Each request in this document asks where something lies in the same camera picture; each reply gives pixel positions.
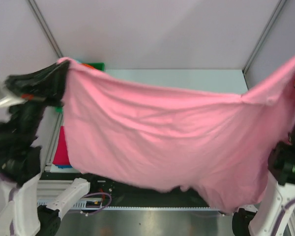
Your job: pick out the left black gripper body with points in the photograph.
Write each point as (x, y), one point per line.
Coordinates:
(37, 95)

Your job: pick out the pink t shirt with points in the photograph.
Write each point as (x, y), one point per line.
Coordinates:
(160, 138)

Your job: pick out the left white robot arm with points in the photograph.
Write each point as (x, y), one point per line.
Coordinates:
(20, 171)

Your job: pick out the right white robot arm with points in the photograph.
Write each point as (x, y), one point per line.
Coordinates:
(278, 204)

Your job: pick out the orange t shirt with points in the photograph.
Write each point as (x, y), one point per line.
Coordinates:
(87, 65)

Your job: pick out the green plastic bin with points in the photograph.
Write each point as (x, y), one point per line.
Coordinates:
(98, 66)

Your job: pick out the folded magenta t shirt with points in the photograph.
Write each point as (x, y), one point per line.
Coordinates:
(61, 155)

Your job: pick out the folded blue t shirt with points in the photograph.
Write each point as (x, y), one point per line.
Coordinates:
(64, 166)

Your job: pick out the aluminium frame rail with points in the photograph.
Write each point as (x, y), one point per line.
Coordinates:
(50, 189)

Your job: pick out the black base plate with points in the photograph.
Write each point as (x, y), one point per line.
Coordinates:
(124, 195)

